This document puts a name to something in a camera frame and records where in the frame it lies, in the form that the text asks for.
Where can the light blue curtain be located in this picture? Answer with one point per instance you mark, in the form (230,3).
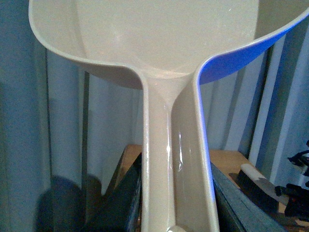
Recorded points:
(67,137)

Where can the wooden nightstand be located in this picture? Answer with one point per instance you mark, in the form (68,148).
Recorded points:
(229,162)

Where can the beige hand brush black bristles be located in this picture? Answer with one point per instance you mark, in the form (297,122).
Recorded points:
(258,189)

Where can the beige plastic dustpan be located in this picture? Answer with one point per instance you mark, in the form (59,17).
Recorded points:
(168,49)

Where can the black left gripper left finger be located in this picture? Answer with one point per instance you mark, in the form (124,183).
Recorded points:
(121,211)

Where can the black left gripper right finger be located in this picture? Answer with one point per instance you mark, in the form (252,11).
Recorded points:
(236,212)

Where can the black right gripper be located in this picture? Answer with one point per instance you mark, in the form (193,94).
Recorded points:
(298,197)

